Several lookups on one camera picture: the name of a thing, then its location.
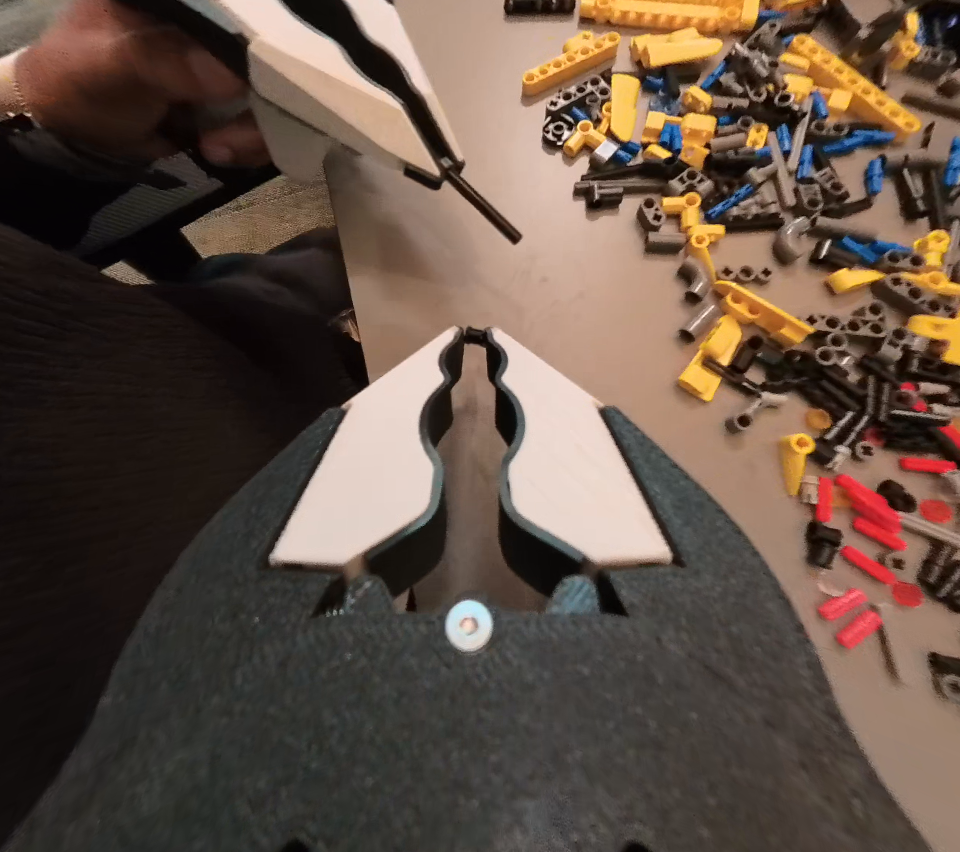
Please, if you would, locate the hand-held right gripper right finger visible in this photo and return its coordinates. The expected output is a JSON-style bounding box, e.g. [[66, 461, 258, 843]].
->
[[482, 325, 675, 598]]

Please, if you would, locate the person's left hand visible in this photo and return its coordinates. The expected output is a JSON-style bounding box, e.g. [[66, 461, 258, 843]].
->
[[15, 0, 271, 166]]

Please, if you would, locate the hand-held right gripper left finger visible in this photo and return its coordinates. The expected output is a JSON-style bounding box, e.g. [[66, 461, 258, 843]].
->
[[268, 325, 470, 598]]

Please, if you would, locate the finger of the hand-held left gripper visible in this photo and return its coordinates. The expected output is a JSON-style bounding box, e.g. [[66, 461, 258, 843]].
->
[[138, 0, 455, 187], [273, 0, 466, 170]]

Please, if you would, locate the thin black axle rod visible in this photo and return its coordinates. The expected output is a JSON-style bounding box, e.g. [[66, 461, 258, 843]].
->
[[438, 162, 524, 245]]

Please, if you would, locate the person's black sweater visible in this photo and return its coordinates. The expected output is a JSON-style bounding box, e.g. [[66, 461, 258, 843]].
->
[[0, 222, 369, 852]]

